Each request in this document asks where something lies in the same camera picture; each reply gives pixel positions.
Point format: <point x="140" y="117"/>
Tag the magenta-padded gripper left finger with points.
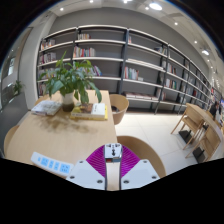
<point x="83" y="173"/>

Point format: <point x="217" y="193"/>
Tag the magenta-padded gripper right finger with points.
<point x="141" y="173"/>

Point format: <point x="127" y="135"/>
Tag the small white charger block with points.
<point x="113" y="152"/>

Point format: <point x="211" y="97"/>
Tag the white power strip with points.
<point x="50" y="163"/>

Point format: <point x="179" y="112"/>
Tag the yellow book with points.
<point x="75" y="115"/>

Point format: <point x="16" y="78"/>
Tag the open white magazine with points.
<point x="46" y="107"/>

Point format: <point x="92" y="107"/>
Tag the green plant in white pot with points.
<point x="68" y="80"/>

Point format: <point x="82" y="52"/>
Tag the person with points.
<point x="213" y="109"/>

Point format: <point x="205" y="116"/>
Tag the small green floor plant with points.
<point x="17" y="87"/>

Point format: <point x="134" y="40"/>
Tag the grey bookshelf unit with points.
<point x="110" y="50"/>

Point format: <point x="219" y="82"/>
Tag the ceiling lights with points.
<point x="155" y="6"/>

